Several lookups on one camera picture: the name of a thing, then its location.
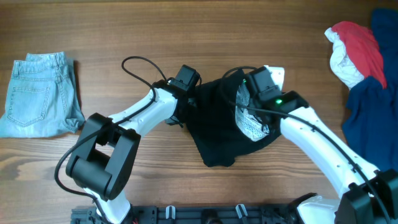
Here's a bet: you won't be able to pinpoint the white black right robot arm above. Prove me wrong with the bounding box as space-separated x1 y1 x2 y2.
244 67 397 223

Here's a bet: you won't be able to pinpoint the red white garment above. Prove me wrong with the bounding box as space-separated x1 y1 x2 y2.
324 21 387 89

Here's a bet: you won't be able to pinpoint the black t-shirt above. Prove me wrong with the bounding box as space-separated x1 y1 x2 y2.
186 69 280 167

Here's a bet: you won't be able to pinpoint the folded light blue jeans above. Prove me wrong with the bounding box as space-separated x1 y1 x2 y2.
1 52 85 138

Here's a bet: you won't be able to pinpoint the dark blue garment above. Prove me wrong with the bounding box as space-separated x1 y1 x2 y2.
343 8 397 170

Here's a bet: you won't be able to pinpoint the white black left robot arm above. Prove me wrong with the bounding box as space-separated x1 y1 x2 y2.
61 65 201 223

